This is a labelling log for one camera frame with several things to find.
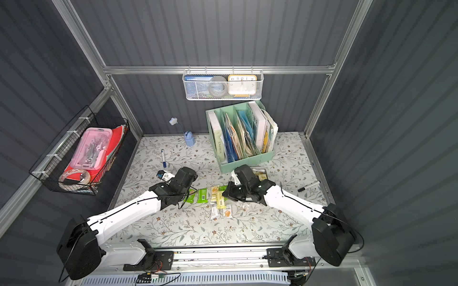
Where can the white book slot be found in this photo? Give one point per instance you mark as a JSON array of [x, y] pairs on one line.
[[217, 136], [259, 126]]

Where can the yellow white alarm clock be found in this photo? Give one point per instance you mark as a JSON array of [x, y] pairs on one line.
[[242, 85]]

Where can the green file organizer box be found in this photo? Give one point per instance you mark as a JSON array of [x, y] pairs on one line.
[[236, 122]]

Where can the black wire side basket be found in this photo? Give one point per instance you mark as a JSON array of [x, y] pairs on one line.
[[53, 162]]

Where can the white cookie storage box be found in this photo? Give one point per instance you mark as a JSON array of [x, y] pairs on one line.
[[260, 172]]

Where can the white book right slot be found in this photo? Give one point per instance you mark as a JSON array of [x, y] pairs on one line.
[[259, 126]]

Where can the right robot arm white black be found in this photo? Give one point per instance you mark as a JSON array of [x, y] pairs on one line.
[[331, 235]]

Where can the white cookie packet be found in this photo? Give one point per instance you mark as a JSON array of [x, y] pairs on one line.
[[227, 212]]

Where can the grey tape roll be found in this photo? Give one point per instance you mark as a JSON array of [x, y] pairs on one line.
[[217, 87]]

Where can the black marker pen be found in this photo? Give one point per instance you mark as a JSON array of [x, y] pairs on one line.
[[314, 184]]

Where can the blue white marker pen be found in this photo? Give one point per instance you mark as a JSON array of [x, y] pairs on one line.
[[164, 162]]

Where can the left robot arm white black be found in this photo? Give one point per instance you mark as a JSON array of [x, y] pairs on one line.
[[83, 247]]

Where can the yellow cookie packet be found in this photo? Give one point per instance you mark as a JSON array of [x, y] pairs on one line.
[[214, 193]]

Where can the white wire wall basket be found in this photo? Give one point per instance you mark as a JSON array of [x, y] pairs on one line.
[[228, 97]]

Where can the pink plastic tool box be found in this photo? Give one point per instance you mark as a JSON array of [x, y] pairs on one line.
[[92, 149]]

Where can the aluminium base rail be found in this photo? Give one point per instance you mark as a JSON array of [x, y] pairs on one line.
[[235, 265]]

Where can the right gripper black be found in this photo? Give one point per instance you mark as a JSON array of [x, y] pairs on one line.
[[233, 191]]

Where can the yellow packet second row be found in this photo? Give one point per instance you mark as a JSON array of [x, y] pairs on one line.
[[220, 200]]

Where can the clear tape roll in basket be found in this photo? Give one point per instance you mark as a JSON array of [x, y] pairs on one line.
[[75, 176]]

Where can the white book left slot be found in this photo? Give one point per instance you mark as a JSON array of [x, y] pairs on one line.
[[217, 136]]

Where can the blue box in basket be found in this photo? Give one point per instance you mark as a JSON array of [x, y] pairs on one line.
[[197, 86]]

